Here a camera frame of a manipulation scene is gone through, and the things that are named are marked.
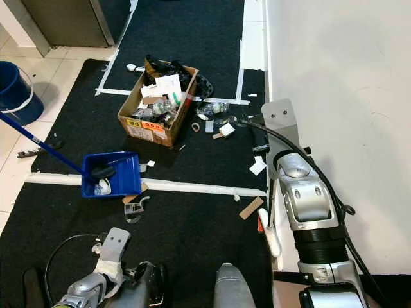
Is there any black floor mat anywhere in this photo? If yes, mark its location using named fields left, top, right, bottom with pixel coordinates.
left=31, top=59, right=269, bottom=191
left=0, top=183, right=277, bottom=308
left=103, top=0, right=245, bottom=97

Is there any long white floor strip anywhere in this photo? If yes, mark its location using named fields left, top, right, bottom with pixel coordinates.
left=24, top=172, right=268, bottom=198

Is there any small white box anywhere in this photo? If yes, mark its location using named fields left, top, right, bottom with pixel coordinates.
left=218, top=123, right=237, bottom=139

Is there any grey metal door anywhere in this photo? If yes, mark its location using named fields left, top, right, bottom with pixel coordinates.
left=21, top=0, right=116, bottom=49

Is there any brown cardboard box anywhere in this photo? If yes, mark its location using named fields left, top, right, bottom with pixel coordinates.
left=118, top=61, right=198, bottom=148

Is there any crumpled clear plastic wrap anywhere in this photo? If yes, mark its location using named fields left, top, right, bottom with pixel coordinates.
left=94, top=181, right=111, bottom=196

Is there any clear plastic clip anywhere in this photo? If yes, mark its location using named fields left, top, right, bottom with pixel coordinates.
left=123, top=196, right=151, bottom=224

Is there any white floor tape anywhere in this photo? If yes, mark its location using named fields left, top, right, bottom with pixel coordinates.
left=96, top=0, right=251, bottom=105

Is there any grey right robot leg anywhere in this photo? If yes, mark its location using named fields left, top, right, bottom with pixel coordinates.
left=215, top=263, right=258, bottom=308

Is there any white broom with black handle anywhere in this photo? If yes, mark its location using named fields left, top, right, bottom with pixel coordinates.
left=257, top=151, right=284, bottom=259

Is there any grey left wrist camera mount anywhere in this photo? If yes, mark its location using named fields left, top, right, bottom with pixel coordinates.
left=96, top=227, right=131, bottom=283

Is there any grey flat bar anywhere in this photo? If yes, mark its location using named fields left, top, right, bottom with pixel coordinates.
left=18, top=140, right=64, bottom=158

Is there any blue plastic bucket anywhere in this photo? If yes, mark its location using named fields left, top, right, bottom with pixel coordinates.
left=0, top=61, right=35, bottom=126

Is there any blue long-handled dustpan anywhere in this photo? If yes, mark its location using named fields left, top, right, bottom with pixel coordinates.
left=0, top=111, right=143, bottom=199

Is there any white paper scrap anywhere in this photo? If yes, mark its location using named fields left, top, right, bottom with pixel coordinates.
left=249, top=155, right=268, bottom=176

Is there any clear plastic bottle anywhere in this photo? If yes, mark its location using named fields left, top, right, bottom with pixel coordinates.
left=196, top=101, right=230, bottom=121

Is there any brown cardboard piece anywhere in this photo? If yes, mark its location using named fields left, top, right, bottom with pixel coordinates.
left=239, top=196, right=265, bottom=221

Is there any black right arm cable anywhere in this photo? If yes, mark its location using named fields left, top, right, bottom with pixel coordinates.
left=238, top=117, right=376, bottom=305

